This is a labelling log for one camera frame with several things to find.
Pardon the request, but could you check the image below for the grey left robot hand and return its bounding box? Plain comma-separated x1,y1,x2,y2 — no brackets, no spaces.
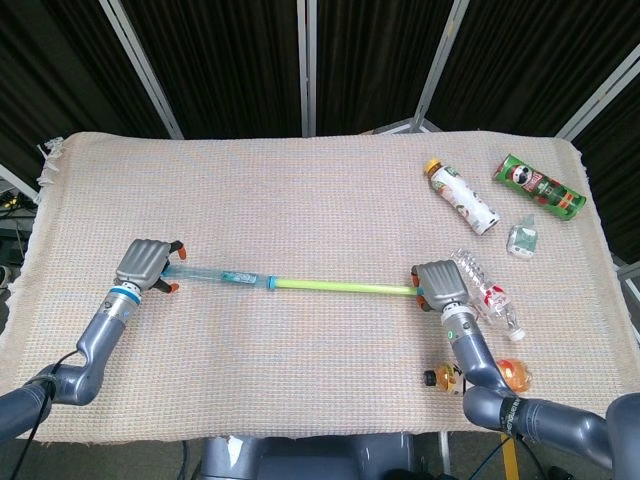
114,238,187,294

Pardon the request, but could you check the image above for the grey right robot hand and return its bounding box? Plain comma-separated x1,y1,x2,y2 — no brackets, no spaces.
410,259,471,312

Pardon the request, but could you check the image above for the blue and green plastic stick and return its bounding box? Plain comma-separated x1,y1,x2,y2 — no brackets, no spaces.
159,264,424,297

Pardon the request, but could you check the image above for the clear crushed water bottle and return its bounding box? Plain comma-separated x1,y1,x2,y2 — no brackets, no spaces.
449,248,526,342

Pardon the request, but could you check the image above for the white bottle with yellow cap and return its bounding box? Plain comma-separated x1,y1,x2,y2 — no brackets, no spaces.
423,158,502,236

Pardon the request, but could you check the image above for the orange juice bottle black cap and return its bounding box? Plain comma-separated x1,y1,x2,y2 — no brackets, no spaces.
423,357,532,397

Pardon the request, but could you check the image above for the green Pringles can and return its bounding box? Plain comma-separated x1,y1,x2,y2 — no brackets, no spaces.
492,152,588,222

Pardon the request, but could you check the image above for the beige woven tablecloth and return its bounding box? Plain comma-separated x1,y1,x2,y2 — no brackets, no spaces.
0,130,640,444

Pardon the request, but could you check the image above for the black pleated screen panel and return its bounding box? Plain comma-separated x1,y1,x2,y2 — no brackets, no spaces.
314,0,459,135
0,0,171,176
429,0,640,139
119,0,307,139

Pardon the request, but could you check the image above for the grey robot torso base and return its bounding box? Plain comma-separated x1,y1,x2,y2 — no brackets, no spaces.
199,433,416,480

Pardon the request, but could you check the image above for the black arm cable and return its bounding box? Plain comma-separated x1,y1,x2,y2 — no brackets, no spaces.
9,349,84,480

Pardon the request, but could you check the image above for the yellow stand post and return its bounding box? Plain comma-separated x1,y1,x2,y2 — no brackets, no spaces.
501,438,520,480

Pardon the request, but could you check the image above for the white screen frame post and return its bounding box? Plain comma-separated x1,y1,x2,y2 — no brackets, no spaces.
295,0,319,137
372,0,471,135
97,0,185,140
554,54,640,144

